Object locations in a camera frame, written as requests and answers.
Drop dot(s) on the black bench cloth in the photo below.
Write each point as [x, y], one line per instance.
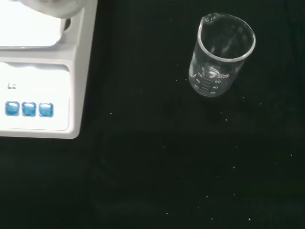
[166, 167]

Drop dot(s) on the white electronic balance steel pan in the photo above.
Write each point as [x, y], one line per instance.
[43, 71]

